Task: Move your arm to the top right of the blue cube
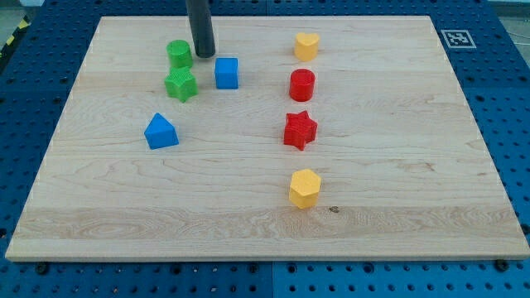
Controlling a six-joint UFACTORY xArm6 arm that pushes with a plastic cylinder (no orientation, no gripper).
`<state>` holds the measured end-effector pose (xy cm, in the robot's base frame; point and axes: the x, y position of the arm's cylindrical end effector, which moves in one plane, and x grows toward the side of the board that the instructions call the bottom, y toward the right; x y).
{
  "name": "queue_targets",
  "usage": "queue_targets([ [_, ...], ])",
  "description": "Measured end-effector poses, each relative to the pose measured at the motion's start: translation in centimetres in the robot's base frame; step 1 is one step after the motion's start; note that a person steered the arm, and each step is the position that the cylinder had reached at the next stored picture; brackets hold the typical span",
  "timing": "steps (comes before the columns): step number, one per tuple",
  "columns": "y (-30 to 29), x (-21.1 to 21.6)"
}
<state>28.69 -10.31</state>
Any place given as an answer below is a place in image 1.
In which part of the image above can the green star block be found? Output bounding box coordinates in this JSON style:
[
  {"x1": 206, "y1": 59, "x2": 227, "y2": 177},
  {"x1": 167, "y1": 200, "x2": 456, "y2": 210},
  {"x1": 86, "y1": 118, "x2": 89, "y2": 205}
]
[{"x1": 164, "y1": 66, "x2": 198, "y2": 103}]

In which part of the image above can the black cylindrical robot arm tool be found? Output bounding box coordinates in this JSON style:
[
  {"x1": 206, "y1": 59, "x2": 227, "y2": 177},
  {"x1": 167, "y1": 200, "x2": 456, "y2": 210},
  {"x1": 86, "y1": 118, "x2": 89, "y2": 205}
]
[{"x1": 185, "y1": 0, "x2": 215, "y2": 58}]

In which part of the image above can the yellow heart block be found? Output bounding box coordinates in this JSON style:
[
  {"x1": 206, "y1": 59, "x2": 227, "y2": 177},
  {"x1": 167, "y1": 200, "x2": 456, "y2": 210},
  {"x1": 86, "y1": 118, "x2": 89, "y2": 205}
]
[{"x1": 294, "y1": 32, "x2": 320, "y2": 61}]

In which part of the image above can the blue cube block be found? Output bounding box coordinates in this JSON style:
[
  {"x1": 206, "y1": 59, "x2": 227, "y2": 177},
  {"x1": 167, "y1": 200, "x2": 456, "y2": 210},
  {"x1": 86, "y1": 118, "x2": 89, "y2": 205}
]
[{"x1": 214, "y1": 57, "x2": 239, "y2": 89}]

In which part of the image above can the light wooden board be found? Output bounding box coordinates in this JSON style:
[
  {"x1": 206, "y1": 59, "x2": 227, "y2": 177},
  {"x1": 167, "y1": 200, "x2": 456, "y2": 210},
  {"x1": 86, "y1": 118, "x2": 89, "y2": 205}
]
[{"x1": 6, "y1": 16, "x2": 529, "y2": 262}]

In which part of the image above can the white fiducial marker tag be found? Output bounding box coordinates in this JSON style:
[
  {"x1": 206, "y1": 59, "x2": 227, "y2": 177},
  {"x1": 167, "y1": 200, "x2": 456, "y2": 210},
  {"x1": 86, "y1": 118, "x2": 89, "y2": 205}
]
[{"x1": 441, "y1": 29, "x2": 476, "y2": 49}]

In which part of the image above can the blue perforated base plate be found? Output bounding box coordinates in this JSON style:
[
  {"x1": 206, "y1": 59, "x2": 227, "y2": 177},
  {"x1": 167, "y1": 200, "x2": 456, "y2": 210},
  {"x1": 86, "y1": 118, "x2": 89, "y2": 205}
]
[{"x1": 1, "y1": 0, "x2": 529, "y2": 297}]

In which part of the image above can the red star block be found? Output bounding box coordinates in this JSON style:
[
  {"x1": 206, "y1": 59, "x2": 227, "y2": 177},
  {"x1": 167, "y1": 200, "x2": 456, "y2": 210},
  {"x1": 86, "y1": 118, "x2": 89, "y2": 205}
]
[{"x1": 283, "y1": 110, "x2": 318, "y2": 151}]

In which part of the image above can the red cylinder block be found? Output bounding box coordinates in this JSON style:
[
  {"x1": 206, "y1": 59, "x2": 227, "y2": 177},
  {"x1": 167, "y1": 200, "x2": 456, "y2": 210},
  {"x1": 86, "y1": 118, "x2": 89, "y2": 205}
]
[{"x1": 289, "y1": 69, "x2": 316, "y2": 102}]

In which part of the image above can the yellow hexagon block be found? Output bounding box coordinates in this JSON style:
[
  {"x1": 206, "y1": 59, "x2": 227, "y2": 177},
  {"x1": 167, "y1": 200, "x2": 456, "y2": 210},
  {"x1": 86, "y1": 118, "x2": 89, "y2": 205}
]
[{"x1": 289, "y1": 169, "x2": 321, "y2": 209}]

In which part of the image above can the blue triangular prism block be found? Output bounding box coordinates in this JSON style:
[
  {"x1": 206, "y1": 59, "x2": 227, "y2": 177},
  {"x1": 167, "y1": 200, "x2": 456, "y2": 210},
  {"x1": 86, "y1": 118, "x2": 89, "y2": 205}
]
[{"x1": 144, "y1": 113, "x2": 180, "y2": 150}]

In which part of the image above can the green cylinder block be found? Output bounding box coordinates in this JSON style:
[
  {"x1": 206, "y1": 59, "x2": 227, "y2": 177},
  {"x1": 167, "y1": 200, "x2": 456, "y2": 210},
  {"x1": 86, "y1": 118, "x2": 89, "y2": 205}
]
[{"x1": 166, "y1": 40, "x2": 193, "y2": 68}]

